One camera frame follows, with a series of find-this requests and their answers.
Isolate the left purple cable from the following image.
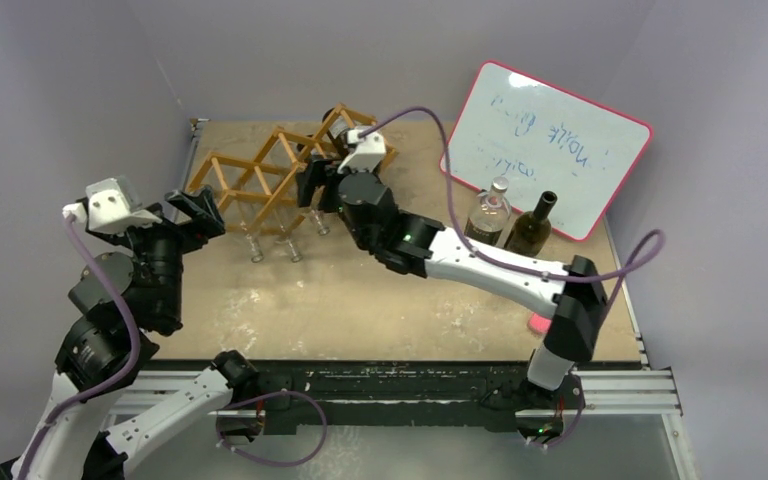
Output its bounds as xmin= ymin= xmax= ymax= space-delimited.
xmin=16 ymin=215 xmax=143 ymax=480

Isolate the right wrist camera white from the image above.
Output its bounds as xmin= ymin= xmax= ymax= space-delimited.
xmin=337 ymin=128 xmax=387 ymax=174

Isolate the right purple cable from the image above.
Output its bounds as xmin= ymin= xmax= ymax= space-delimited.
xmin=357 ymin=105 xmax=666 ymax=452

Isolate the olive green wine bottle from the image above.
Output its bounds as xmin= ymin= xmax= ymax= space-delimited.
xmin=291 ymin=141 xmax=337 ymax=165

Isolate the dark green wine bottle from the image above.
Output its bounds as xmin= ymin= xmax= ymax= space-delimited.
xmin=503 ymin=191 xmax=557 ymax=257

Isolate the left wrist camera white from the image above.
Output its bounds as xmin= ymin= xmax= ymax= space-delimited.
xmin=62 ymin=176 xmax=161 ymax=235

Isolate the clear square glass bottle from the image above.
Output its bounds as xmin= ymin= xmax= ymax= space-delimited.
xmin=310 ymin=209 xmax=330 ymax=236

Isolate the pink eraser block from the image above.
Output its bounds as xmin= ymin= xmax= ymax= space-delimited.
xmin=527 ymin=315 xmax=551 ymax=335

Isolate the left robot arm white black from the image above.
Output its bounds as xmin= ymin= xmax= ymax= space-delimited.
xmin=0 ymin=178 xmax=258 ymax=479

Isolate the clear bottle green label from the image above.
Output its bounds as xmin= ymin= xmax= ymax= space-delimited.
xmin=464 ymin=176 xmax=512 ymax=246

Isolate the purple cable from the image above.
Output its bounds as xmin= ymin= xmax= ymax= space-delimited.
xmin=357 ymin=105 xmax=666 ymax=452
xmin=16 ymin=215 xmax=143 ymax=480

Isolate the wooden lattice wine rack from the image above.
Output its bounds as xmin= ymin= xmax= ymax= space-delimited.
xmin=185 ymin=103 xmax=377 ymax=238

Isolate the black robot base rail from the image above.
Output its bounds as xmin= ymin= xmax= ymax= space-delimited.
xmin=217 ymin=360 xmax=585 ymax=444

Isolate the dark bottle beige label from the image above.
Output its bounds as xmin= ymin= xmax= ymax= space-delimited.
xmin=322 ymin=107 xmax=357 ymax=159

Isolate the pink framed whiteboard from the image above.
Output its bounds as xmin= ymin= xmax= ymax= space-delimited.
xmin=439 ymin=61 xmax=654 ymax=241

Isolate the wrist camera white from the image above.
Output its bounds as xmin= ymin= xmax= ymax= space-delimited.
xmin=337 ymin=128 xmax=387 ymax=174
xmin=62 ymin=176 xmax=161 ymax=235

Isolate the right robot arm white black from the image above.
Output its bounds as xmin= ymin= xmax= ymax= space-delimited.
xmin=295 ymin=158 xmax=608 ymax=407

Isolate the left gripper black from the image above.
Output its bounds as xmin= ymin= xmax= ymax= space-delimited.
xmin=93 ymin=183 xmax=225 ymax=324

